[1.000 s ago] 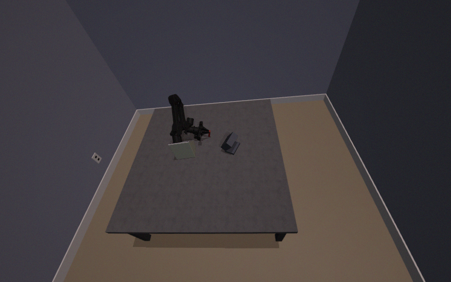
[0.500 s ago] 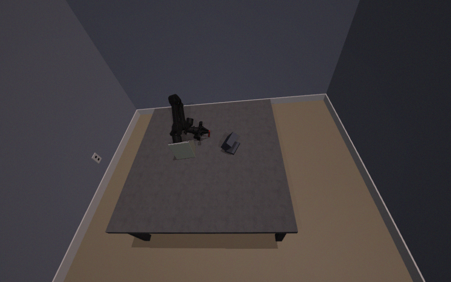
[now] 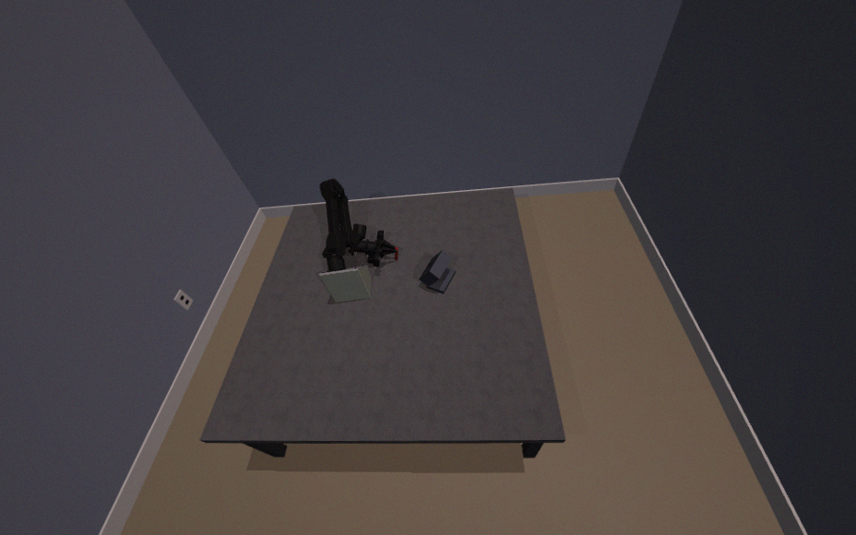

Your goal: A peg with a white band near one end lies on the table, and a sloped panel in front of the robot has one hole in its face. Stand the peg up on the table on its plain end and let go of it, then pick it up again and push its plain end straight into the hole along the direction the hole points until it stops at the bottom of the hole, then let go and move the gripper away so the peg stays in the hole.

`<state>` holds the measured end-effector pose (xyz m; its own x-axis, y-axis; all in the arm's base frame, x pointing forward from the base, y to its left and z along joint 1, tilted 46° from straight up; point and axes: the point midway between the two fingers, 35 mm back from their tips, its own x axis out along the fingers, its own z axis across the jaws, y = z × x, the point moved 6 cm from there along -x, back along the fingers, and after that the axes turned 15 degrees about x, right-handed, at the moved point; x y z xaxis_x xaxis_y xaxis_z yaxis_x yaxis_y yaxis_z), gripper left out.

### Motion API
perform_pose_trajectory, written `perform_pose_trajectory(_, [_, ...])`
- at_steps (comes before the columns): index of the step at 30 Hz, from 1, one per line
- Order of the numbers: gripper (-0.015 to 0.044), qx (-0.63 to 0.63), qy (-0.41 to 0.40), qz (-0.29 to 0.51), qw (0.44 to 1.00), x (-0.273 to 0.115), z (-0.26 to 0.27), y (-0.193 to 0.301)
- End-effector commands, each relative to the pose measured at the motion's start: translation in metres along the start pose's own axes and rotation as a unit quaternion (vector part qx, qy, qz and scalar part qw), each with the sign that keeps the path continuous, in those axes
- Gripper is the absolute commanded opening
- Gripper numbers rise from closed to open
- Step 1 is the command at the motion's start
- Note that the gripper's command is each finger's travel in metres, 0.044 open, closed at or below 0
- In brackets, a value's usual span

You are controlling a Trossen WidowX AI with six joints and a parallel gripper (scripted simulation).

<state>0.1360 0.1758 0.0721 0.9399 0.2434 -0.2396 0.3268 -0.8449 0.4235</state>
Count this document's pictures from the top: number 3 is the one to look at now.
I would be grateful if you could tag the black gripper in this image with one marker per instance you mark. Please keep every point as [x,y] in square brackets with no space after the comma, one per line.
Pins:
[379,248]

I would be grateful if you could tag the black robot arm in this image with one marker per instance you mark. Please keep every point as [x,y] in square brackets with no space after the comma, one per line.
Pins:
[339,237]

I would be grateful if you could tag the dark grey sloped panel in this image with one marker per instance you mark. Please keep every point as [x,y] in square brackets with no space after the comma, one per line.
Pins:
[437,275]

